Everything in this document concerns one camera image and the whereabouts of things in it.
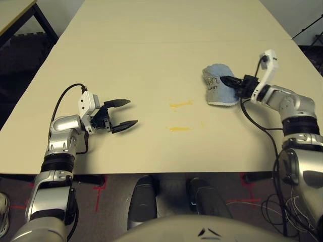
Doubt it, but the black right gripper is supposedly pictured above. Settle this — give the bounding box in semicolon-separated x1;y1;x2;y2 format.
221;74;260;99

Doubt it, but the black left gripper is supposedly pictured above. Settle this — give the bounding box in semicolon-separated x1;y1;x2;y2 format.
90;99;139;134

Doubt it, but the light blue rag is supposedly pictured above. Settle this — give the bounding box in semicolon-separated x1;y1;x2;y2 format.
201;64;239;106

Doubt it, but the black foam floor mat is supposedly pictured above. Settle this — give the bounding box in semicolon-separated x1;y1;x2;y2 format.
297;32;323;84

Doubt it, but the black left robot leg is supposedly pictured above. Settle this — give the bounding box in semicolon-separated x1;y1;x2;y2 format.
127;175;158;230

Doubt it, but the black robot leg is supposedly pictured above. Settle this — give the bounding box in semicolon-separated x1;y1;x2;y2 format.
127;175;158;230
186;177;233;220

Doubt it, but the black tripod stand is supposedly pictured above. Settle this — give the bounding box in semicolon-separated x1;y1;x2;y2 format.
291;15;323;46

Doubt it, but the black right robot leg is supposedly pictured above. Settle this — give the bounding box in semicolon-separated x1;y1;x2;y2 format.
186;177;233;220

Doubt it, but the silver robot torso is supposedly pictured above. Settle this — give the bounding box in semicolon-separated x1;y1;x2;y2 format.
111;214;286;242

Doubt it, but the black framed side table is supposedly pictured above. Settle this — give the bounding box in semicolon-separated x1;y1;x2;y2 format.
0;0;60;48

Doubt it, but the white sneaker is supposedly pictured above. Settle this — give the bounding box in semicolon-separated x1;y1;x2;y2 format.
0;192;11;235

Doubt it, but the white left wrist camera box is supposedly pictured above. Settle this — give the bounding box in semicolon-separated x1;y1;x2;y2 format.
77;91;102;134

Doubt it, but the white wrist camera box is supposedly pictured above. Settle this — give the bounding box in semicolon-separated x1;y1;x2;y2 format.
251;49;279;103
77;91;102;134

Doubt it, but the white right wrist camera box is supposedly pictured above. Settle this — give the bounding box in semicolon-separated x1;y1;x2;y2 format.
251;49;279;103

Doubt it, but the black left wrist camera cable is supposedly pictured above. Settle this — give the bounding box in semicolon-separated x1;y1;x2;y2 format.
52;83;89;155

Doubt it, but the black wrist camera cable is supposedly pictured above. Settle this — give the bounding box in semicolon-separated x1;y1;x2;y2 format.
52;83;89;155
239;55;288;235

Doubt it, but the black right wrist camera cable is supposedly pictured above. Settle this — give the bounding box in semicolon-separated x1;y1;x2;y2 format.
239;55;288;235

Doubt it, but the white loose floor wire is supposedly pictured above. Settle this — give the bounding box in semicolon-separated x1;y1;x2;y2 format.
227;195;323;234

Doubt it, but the black floor cable coil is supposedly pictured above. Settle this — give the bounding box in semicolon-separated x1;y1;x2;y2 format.
261;193;317;236

